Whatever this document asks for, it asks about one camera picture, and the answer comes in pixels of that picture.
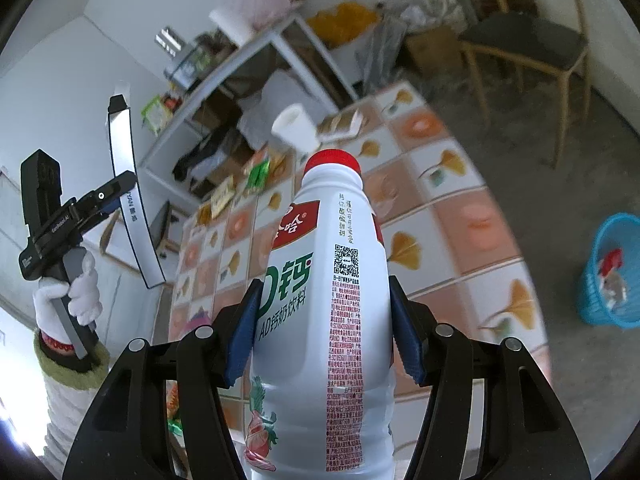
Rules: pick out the grey plastic bag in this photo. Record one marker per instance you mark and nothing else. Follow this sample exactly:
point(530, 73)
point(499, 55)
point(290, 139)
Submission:
point(382, 47)

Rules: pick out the person's left forearm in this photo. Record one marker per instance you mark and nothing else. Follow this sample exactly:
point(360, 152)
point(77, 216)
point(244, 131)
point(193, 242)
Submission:
point(70, 400)

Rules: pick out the white bottle red cap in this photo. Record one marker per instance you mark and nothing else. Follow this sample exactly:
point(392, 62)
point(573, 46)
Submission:
point(320, 310)

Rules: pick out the green and white box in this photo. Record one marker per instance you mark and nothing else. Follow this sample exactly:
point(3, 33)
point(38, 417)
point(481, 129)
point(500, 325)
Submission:
point(156, 115)

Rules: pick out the small yellow snack packet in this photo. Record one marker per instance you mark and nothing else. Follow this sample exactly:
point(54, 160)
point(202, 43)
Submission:
point(204, 214)

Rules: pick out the long white box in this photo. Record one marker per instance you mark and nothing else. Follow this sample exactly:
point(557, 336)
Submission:
point(130, 200)

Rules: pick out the pale crumpled scrap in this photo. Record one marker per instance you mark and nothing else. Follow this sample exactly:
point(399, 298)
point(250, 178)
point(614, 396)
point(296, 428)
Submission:
point(616, 289)

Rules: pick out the white paper cup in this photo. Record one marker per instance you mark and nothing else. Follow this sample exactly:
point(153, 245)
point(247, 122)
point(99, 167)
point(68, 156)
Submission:
point(295, 127)

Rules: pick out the wooden chair black seat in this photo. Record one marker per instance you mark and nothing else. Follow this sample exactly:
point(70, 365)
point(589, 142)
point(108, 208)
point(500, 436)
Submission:
point(162, 225)

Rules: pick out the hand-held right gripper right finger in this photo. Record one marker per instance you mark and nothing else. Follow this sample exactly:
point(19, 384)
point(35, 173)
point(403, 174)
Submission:
point(405, 340)

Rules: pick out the blue plastic basket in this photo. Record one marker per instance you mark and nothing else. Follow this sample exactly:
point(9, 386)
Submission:
point(600, 305)

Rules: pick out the white paper towel roll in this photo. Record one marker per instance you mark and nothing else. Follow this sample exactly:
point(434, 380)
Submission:
point(232, 25)

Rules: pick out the black bag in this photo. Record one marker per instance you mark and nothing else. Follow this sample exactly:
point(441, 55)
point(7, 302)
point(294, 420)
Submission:
point(205, 152)

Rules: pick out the white side table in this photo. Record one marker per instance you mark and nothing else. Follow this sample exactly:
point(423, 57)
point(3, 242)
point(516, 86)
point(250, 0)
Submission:
point(260, 42)

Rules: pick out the white plastic bags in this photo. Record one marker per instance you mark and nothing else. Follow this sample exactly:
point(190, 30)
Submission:
point(432, 2)

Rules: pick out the metal pot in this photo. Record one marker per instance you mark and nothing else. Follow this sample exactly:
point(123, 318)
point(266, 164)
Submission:
point(187, 67)

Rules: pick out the gold and white box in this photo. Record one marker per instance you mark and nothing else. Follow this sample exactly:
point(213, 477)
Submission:
point(342, 125)

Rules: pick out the pink plastic bag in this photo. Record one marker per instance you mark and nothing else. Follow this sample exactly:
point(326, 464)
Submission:
point(265, 0)

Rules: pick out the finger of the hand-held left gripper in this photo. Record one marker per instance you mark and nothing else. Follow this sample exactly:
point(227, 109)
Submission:
point(107, 190)
point(100, 216)

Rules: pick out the green snack packet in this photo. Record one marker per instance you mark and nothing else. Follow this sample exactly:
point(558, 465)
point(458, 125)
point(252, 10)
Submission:
point(257, 175)

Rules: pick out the person's left hand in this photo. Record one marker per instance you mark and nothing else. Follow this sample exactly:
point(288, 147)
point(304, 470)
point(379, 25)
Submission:
point(85, 295)

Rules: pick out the colourful printed packet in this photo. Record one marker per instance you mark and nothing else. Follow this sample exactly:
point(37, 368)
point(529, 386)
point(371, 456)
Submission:
point(176, 407)

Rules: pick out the white storage box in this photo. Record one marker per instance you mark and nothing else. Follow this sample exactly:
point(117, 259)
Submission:
point(350, 57)

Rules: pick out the red wrapper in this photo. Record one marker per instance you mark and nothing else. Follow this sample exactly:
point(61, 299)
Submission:
point(611, 262)

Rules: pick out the white plastic sheet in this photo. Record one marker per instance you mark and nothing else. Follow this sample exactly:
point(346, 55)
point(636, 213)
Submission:
point(270, 105)

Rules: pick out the yellow plastic bag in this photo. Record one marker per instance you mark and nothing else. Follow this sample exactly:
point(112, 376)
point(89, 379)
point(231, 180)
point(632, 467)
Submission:
point(345, 22)

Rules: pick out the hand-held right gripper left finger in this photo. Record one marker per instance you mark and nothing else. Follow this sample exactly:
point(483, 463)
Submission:
point(240, 345)

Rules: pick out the cardboard box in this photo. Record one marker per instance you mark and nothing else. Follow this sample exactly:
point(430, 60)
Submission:
point(435, 50)
point(225, 167)

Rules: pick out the wooden chair dark seat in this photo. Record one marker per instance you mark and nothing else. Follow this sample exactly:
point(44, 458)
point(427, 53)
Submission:
point(525, 35)

